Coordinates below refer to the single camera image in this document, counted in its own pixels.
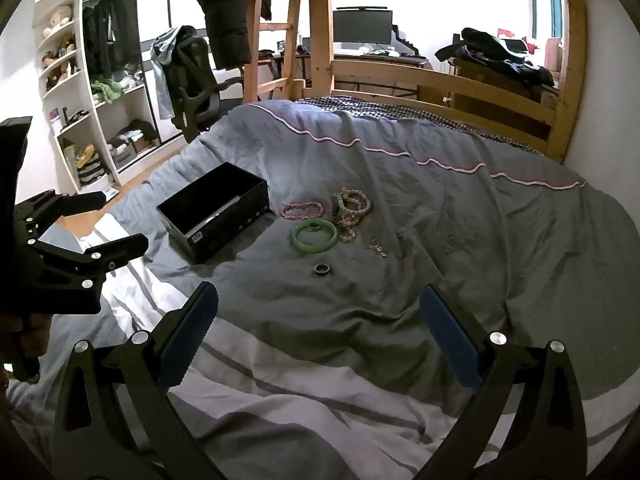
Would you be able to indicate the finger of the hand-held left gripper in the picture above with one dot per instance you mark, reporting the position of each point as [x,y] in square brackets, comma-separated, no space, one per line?
[115,255]
[75,202]

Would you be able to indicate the black hanging jacket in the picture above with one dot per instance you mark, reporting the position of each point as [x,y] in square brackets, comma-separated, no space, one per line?
[225,15]

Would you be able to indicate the black computer monitor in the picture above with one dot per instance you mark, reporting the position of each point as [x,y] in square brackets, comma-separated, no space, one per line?
[362,27]

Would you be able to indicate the wooden bunk bed frame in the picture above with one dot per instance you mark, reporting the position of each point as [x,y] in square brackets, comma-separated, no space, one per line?
[320,35]

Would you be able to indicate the pink box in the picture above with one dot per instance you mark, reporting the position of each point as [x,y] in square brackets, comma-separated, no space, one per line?
[552,55]

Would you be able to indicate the black office chair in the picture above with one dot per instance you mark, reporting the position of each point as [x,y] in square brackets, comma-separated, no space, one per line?
[195,85]

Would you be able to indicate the grey striped duvet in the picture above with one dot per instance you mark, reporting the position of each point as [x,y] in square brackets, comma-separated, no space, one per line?
[450,240]

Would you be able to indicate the dark computer desk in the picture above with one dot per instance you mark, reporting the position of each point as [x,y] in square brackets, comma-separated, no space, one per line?
[380,57]

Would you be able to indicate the light blue shirt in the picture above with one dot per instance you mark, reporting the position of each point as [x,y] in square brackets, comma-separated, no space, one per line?
[161,75]

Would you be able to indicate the plush toys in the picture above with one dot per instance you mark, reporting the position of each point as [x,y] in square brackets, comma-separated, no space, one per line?
[60,15]

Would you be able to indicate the person's left hand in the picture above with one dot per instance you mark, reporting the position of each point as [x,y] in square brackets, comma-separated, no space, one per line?
[32,335]

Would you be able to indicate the black white checkered sheet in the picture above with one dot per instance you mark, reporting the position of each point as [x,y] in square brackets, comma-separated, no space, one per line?
[350,105]

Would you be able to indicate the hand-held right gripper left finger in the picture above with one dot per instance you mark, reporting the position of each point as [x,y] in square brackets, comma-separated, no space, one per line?
[192,340]

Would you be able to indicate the white open wardrobe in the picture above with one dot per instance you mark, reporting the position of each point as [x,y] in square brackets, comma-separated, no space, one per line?
[145,95]

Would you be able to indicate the black jewelry box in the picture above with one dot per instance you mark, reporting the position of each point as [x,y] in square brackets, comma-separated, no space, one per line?
[225,230]

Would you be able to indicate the wooden dresser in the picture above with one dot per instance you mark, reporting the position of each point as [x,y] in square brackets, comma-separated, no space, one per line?
[490,95]

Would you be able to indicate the white curved shelf unit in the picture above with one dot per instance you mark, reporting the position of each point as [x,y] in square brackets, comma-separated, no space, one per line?
[75,105]

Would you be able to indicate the gold pendant earrings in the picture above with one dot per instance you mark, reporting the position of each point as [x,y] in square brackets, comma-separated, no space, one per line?
[377,248]

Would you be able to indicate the window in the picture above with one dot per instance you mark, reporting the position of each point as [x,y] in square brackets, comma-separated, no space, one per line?
[547,0]

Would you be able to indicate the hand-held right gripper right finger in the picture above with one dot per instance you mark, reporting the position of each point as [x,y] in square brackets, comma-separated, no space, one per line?
[450,340]

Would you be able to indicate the dark hanging clothes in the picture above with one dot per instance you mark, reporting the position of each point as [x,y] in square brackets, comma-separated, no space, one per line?
[107,35]

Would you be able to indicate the papers on floor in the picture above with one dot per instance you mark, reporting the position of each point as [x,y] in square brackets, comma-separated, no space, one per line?
[109,194]

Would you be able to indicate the yellow striped bag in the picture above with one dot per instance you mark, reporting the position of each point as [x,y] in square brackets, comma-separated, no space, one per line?
[90,165]

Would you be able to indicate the green jade bangle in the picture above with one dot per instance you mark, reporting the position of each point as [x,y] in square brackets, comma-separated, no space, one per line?
[300,243]

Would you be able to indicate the pile of dark clothes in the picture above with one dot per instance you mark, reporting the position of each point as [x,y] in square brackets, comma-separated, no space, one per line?
[495,55]

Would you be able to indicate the green cloth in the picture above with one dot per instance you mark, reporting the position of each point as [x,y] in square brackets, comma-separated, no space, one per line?
[110,92]

